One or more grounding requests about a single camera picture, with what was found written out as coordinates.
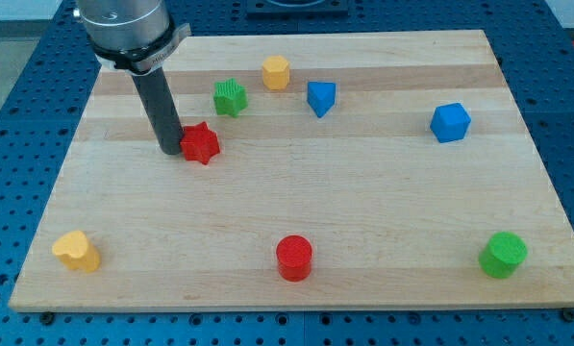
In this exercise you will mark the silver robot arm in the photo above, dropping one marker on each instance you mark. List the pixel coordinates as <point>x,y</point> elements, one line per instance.
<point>135,36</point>

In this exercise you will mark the blue cube block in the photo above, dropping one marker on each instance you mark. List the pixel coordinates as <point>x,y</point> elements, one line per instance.
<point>450,122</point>

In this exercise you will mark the red cylinder block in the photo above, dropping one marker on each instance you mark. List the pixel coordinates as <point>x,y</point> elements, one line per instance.
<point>294,256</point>

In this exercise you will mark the blue triangle block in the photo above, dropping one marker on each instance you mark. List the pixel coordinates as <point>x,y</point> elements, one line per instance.
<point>321,97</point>

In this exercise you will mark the red star block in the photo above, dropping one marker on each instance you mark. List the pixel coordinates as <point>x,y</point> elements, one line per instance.
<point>199,143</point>

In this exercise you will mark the green star block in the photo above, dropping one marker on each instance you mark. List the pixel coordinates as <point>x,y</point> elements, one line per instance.
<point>230,97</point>

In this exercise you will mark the wooden board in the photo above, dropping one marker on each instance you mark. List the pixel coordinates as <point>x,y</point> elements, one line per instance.
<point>396,219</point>

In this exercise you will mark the yellow hexagon block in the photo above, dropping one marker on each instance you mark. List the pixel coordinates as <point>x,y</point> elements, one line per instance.
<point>275,72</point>

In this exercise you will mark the dark grey cylindrical pointer rod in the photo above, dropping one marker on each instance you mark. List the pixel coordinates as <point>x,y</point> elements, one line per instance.
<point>156,98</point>

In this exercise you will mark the yellow heart block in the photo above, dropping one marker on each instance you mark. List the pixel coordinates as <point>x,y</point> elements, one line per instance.
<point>76,252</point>

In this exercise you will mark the green cylinder block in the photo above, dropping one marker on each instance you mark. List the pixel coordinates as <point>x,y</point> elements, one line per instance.
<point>502,255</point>

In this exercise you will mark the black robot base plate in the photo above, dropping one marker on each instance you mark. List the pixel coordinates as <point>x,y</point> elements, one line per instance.
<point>261,8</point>

